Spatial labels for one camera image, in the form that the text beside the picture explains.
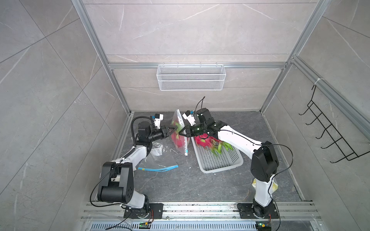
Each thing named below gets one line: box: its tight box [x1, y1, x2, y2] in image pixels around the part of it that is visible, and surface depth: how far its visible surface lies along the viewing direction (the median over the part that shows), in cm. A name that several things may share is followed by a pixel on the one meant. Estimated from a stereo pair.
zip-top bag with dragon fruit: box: [170, 109, 190, 156], surface depth 81 cm
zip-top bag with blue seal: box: [137, 141, 179, 172], surface depth 92 cm
